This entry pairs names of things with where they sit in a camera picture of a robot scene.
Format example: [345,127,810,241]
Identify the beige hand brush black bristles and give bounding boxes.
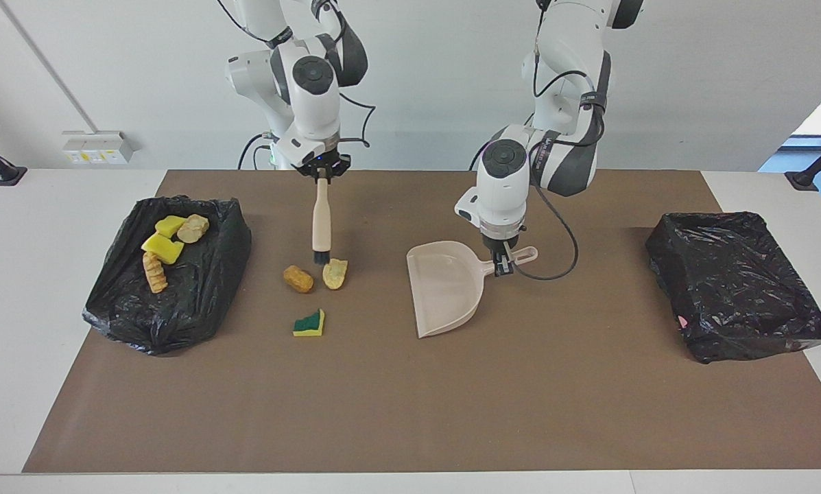
[311,176,333,267]

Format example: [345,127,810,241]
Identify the beige plastic dustpan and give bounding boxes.
[406,240,539,339]

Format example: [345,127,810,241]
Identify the pale beige foam chunk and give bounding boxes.
[322,257,348,290]
[177,213,211,244]

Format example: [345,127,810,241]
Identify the brown potato-shaped lump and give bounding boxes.
[283,265,314,294]

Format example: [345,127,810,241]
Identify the green and yellow sponge piece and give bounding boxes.
[292,308,326,338]

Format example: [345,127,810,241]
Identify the notched yellow sponge piece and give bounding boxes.
[141,232,185,266]

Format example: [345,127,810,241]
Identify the orange striped bread piece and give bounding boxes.
[142,251,169,294]

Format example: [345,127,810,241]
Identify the black bag-lined bin pink spot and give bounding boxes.
[645,211,821,364]

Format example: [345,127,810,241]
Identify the brown table mat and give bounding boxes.
[23,169,821,474]

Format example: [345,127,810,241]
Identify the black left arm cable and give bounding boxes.
[513,14,581,283]

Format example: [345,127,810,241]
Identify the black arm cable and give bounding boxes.
[513,14,581,283]
[215,0,377,148]

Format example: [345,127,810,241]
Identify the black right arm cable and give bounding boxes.
[215,0,377,148]

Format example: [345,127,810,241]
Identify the black right base cable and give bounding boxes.
[237,132,275,170]

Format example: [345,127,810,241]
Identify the white wall socket box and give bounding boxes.
[62,130,134,165]

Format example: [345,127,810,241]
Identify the white wall conduit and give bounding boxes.
[0,0,99,134]

